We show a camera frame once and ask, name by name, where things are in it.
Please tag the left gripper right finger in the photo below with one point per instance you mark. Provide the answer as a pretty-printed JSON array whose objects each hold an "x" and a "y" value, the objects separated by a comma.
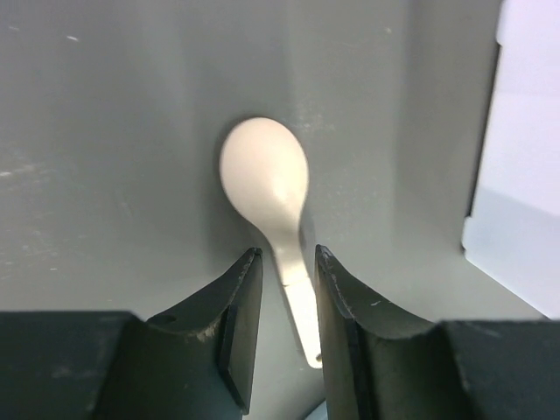
[{"x": 383, "y": 362}]

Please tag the white compartment utensil container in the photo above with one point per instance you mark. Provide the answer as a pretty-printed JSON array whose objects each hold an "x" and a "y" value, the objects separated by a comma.
[{"x": 512, "y": 232}]

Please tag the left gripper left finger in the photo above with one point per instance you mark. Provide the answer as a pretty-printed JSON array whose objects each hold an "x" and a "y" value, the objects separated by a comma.
[{"x": 195, "y": 360}]

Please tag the beige wooden spoon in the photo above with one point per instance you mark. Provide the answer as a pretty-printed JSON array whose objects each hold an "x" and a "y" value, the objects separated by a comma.
[{"x": 265, "y": 176}]

